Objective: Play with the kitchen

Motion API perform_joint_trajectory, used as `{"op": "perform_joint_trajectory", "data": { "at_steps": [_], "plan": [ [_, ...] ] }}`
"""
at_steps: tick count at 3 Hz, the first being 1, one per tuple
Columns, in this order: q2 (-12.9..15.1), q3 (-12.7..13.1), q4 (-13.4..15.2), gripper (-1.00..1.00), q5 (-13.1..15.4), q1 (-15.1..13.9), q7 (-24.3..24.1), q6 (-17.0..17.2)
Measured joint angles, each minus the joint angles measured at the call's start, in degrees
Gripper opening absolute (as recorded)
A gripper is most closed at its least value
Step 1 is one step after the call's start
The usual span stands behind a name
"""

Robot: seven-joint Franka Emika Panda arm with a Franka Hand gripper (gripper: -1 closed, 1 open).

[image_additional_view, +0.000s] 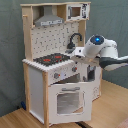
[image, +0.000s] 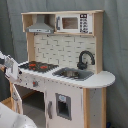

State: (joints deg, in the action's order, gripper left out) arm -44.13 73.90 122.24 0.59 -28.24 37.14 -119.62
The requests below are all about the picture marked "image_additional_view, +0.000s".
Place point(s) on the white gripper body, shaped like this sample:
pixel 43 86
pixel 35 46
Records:
pixel 77 54

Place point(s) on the white oven door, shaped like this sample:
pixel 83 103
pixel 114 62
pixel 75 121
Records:
pixel 70 102

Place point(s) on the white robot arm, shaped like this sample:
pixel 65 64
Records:
pixel 99 51

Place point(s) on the wooden toy kitchen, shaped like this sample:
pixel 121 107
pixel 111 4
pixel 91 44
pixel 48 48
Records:
pixel 42 41

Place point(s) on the black toy faucet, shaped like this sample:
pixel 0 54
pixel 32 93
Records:
pixel 74 39

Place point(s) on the metal sink basin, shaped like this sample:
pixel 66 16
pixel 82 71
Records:
pixel 69 51

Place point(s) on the right oven knob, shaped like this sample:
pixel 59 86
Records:
pixel 74 69

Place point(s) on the oven knob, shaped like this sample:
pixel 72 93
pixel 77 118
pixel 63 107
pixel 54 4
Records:
pixel 74 69
pixel 56 75

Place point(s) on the black stovetop red burners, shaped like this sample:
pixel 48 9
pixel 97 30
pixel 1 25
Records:
pixel 52 59

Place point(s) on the left oven knob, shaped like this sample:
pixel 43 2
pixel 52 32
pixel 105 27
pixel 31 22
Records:
pixel 56 75

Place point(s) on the toy microwave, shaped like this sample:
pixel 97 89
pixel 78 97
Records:
pixel 77 11

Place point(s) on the grey range hood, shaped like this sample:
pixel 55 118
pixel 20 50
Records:
pixel 48 18

